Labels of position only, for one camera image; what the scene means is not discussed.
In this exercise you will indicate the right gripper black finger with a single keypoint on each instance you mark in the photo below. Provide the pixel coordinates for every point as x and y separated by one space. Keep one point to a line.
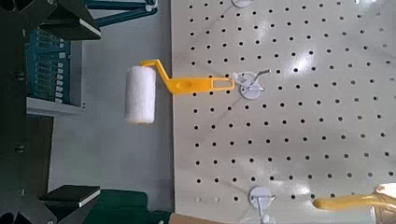
68 196
71 18

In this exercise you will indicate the white perforated pegboard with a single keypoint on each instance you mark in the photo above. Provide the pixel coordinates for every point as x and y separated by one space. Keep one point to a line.
311 140

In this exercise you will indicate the dark green rounded object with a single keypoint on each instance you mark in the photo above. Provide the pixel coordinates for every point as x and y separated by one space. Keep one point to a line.
124 205

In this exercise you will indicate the white cylindrical bottle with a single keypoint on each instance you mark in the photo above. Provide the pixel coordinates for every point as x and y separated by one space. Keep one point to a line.
140 93

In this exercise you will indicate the white pegboard hook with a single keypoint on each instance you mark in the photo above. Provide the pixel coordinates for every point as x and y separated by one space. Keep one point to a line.
250 90
240 2
259 196

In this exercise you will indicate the tan cardboard piece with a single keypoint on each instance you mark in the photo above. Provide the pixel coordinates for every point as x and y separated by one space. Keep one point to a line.
186 219

